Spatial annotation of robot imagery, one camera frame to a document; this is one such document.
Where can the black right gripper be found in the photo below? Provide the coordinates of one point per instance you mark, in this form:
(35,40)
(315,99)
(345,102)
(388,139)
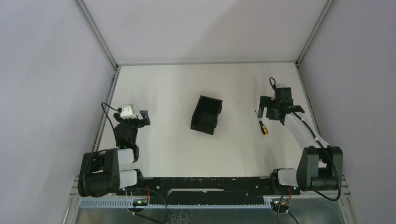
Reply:
(266,101)

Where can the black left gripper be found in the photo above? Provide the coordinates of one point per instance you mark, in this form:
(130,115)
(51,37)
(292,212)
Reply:
(136,122)

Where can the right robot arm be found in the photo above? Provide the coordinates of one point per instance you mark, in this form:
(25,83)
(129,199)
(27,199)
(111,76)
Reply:
(320,165)

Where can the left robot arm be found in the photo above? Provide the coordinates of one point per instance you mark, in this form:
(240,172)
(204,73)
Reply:
(101,173)

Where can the yellow black screwdriver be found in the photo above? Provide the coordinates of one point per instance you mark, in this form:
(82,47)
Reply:
(262,126)

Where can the black plastic bin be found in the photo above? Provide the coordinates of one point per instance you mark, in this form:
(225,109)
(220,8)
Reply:
(205,116)

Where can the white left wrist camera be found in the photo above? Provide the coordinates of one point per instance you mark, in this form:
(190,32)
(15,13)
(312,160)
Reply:
(127,112)

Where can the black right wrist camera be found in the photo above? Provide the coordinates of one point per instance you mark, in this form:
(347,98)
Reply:
(283,92)

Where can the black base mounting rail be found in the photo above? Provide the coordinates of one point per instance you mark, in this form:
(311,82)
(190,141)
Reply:
(203,189)

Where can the grey slotted cable duct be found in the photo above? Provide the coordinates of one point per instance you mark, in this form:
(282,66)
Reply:
(119,203)

